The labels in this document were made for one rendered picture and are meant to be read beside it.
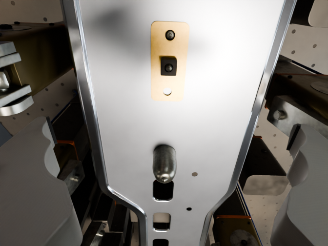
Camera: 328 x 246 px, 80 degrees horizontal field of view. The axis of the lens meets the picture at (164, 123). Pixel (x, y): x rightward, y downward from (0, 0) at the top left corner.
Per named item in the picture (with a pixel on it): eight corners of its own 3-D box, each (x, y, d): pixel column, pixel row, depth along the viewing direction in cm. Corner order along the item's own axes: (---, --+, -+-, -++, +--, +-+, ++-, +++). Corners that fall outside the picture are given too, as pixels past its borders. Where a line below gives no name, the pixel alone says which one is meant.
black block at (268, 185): (241, 114, 59) (297, 197, 34) (208, 113, 59) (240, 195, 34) (245, 98, 56) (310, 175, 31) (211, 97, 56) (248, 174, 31)
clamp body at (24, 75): (113, 43, 49) (30, 109, 19) (73, 41, 49) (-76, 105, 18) (111, 12, 46) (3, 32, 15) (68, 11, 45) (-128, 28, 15)
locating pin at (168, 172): (174, 155, 30) (176, 190, 25) (153, 154, 30) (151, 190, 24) (175, 138, 29) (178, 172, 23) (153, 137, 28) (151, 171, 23)
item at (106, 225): (131, 145, 65) (109, 233, 40) (121, 144, 65) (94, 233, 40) (130, 134, 63) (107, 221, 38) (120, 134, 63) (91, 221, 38)
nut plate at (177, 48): (182, 100, 24) (183, 105, 23) (151, 99, 24) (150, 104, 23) (190, 22, 19) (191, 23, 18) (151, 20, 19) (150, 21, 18)
